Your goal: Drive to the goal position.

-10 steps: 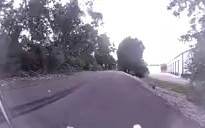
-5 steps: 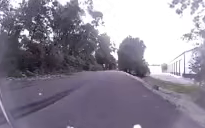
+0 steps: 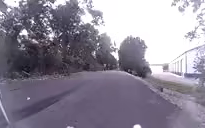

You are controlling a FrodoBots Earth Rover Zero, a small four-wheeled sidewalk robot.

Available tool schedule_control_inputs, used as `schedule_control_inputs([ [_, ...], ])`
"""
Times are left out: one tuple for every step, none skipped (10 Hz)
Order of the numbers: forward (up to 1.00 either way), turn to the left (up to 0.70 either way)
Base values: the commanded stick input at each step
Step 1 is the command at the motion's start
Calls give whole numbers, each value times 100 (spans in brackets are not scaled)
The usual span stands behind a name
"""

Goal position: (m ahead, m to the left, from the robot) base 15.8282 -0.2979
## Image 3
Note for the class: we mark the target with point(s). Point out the dark round tree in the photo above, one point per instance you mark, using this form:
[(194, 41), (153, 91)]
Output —
[(132, 55)]

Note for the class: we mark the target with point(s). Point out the grey asphalt road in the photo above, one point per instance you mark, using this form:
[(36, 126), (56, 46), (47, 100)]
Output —
[(103, 100)]

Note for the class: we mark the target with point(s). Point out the small white building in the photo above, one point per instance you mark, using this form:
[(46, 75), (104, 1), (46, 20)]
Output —
[(156, 69)]

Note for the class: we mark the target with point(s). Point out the row of trees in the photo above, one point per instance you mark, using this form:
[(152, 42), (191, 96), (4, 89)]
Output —
[(50, 43)]

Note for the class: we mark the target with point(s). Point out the robot's own part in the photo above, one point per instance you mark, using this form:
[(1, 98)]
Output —
[(137, 126), (70, 126)]

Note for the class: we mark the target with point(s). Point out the grass verge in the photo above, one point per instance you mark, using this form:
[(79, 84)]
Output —
[(176, 86)]

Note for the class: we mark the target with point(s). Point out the white long building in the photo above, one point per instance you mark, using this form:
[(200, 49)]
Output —
[(185, 63)]

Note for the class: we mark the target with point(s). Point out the gravel strip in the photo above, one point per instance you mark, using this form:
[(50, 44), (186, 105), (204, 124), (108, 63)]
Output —
[(190, 106)]

